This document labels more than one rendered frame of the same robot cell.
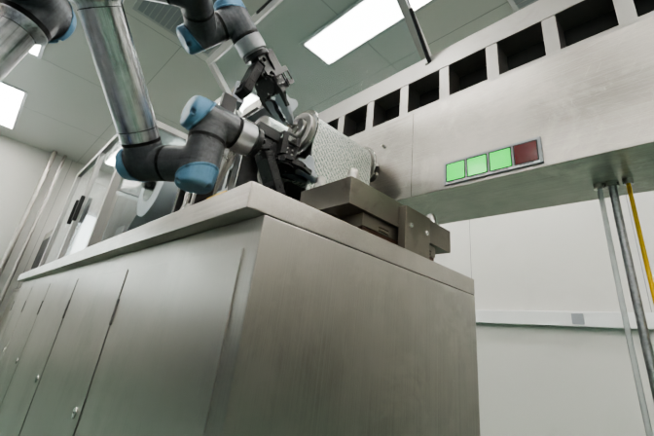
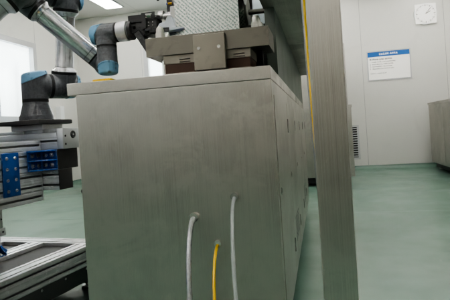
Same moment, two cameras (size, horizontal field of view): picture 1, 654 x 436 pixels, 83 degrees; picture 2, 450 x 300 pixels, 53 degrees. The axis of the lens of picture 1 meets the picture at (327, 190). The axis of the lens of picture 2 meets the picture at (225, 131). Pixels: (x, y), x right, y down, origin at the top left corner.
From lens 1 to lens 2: 137 cm
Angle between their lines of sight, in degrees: 57
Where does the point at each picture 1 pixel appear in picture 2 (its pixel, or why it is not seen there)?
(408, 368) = (185, 143)
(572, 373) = not seen: outside the picture
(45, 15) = (65, 4)
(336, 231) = (115, 86)
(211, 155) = (103, 56)
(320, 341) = (116, 140)
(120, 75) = (62, 39)
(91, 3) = (36, 19)
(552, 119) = not seen: outside the picture
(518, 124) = not seen: outside the picture
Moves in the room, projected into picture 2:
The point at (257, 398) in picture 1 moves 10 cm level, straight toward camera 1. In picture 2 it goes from (91, 165) to (60, 168)
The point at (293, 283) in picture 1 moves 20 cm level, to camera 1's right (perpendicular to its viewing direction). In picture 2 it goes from (96, 119) to (122, 115)
